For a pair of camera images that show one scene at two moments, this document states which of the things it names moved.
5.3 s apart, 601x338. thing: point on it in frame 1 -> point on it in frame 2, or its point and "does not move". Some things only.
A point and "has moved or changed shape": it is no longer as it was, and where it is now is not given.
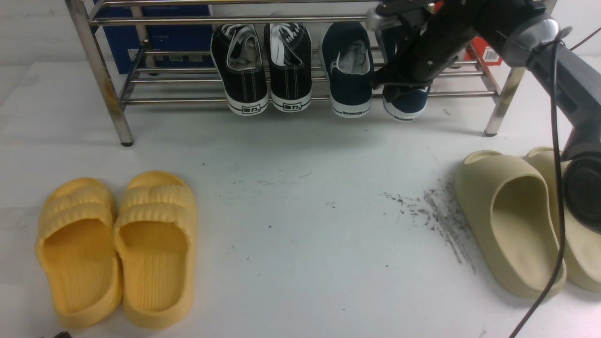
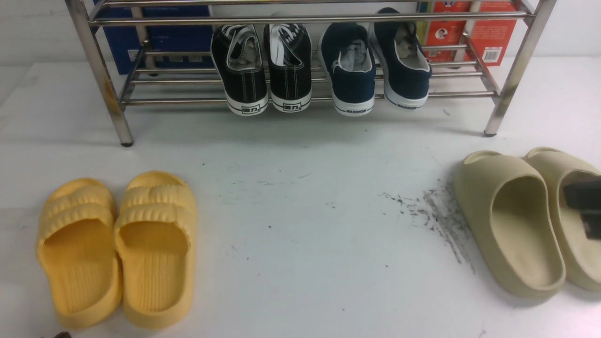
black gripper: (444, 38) -> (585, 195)
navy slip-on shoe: (346, 49) does not move
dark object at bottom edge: (64, 334) does not move
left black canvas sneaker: (236, 50) does not move
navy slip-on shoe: (407, 105) has moved or changed shape
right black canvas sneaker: (288, 49) does not move
